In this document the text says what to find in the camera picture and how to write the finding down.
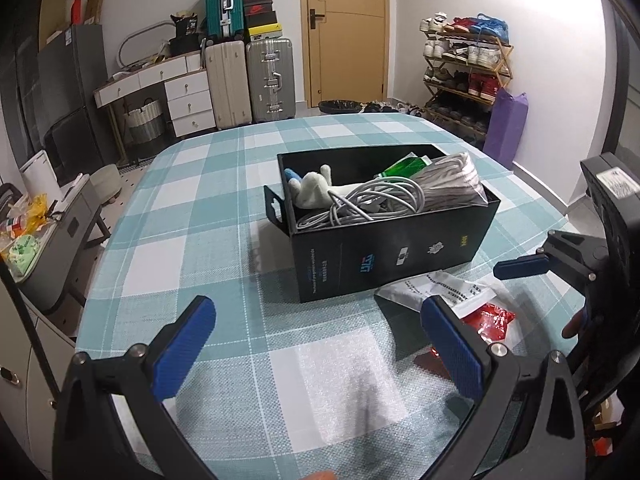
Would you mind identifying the green packaged item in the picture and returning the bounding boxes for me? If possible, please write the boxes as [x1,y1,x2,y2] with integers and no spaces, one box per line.
[6,235,42,272]

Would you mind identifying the red packet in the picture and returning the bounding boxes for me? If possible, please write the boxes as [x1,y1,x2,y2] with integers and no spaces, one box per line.
[459,304,517,352]

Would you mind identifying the blue bag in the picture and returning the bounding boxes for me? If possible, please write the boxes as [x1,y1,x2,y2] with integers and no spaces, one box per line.
[472,14,509,42]

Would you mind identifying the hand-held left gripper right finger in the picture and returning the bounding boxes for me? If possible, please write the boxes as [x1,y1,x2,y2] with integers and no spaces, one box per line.
[420,295,584,480]

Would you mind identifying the white cable bundle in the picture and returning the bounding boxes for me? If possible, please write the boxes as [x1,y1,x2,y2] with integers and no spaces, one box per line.
[295,177,427,232]

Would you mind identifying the purple bag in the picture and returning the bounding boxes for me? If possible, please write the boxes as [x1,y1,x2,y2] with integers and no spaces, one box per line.
[482,89,529,169]

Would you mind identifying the grey refrigerator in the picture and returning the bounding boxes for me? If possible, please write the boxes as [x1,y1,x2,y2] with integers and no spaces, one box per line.
[37,25,119,186]

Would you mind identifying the white appliance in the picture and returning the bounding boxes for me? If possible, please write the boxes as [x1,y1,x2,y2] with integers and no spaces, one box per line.
[20,150,64,202]

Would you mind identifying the beige suitcase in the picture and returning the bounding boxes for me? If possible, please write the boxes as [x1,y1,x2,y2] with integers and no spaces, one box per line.
[205,40,253,130]

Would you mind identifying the teal suitcase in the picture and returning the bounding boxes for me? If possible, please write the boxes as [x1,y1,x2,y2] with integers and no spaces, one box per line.
[205,0,246,43]

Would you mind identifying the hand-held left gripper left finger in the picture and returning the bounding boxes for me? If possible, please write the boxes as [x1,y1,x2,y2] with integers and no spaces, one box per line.
[59,295,217,480]

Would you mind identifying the wooden shoe rack with shoes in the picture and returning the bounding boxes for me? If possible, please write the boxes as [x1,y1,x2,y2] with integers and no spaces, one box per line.
[420,12,511,133]

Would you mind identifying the pile of shoes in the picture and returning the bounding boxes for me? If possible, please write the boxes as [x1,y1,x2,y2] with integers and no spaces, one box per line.
[360,101,426,117]

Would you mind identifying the black cardboard box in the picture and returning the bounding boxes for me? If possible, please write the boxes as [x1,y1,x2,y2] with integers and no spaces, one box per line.
[263,143,502,304]

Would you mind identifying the stack of shoe boxes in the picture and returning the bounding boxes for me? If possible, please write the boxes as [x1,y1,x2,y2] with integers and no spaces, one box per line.
[242,0,282,41]

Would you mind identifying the oval mirror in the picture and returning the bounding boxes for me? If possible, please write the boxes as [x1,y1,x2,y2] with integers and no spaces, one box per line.
[117,20,176,68]

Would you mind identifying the cardboard boxes on refrigerator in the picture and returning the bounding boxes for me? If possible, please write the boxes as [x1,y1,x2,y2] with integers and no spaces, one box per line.
[40,0,106,47]

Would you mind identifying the yellow snack bag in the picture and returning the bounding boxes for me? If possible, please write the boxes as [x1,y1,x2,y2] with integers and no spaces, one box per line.
[25,195,57,232]

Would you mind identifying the person's right hand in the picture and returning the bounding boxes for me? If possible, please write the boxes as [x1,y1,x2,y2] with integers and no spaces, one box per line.
[561,307,589,342]

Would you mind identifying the green packet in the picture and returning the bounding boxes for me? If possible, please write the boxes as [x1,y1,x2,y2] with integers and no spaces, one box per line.
[376,155,435,181]

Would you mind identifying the silver suitcase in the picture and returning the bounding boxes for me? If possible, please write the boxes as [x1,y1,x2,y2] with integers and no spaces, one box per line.
[246,37,297,123]

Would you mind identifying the black paper bag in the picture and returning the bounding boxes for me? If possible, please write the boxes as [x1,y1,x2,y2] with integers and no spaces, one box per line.
[170,12,204,57]

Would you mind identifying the round grey stool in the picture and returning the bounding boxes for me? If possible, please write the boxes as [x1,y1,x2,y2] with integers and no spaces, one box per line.
[92,165,122,207]

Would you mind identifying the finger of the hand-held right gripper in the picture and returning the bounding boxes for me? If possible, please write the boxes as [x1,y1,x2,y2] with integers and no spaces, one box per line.
[492,230,608,295]

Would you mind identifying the white desk with drawers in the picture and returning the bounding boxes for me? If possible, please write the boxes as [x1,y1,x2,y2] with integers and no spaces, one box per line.
[94,52,217,142]

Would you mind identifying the bagged striped rope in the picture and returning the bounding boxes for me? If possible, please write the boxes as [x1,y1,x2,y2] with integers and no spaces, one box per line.
[372,151,489,211]

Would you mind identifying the clear printed plastic bag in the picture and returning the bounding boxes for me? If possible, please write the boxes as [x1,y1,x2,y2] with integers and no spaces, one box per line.
[374,269,501,361]

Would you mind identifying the woven laundry basket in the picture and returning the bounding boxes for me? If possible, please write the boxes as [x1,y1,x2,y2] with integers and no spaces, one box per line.
[124,100,166,147]

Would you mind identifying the yellow wooden door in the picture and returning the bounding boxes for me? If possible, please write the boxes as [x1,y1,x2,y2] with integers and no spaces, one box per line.
[299,0,391,109]

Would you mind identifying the dark wardrobe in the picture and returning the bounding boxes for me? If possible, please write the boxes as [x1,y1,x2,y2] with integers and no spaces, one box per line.
[0,35,51,161]

